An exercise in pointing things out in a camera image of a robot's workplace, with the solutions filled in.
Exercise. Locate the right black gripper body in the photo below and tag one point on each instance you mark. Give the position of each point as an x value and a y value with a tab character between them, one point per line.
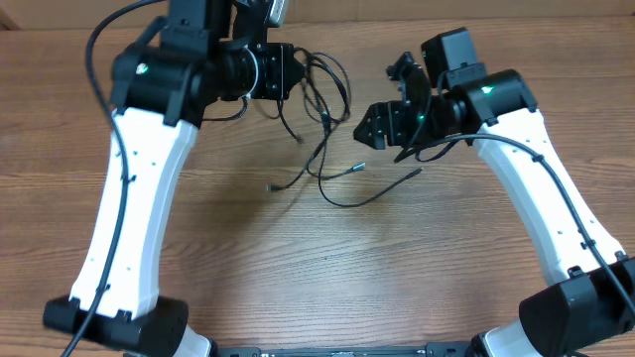
422	121

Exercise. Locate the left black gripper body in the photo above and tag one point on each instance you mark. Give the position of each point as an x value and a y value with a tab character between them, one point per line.
272	72

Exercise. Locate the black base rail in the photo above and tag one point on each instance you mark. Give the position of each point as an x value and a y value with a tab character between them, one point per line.
347	351

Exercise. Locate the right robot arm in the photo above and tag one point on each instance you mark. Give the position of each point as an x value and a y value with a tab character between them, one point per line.
449	97

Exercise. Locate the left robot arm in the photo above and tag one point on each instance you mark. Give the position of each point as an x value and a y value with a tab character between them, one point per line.
200	52

